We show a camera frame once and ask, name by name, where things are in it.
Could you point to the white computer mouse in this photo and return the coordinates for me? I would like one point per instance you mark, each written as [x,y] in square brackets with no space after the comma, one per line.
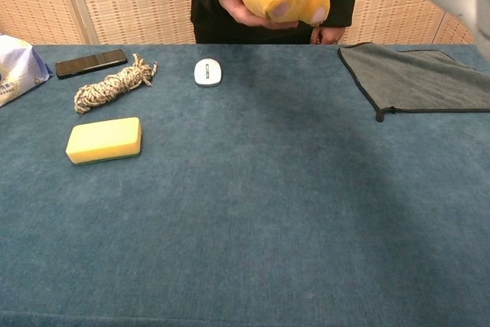
[208,72]

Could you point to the grey microfibre cloth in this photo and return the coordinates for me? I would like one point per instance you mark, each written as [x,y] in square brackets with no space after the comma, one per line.
[417,78]

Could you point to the blue felt table cover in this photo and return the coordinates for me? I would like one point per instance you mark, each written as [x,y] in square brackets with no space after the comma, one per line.
[245,208]

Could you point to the yellow sponge block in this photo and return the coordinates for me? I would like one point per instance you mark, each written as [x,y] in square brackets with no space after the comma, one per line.
[103,139]

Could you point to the person torso black sweater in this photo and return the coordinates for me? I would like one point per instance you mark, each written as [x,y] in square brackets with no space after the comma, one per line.
[214,32]

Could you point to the black smartphone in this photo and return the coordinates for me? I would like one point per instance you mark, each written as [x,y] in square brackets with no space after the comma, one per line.
[91,63]

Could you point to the white blue wet wipes pack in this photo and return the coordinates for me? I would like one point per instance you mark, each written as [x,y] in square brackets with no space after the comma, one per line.
[19,70]

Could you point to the person left hand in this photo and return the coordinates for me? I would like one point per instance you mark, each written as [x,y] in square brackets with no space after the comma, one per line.
[327,35]

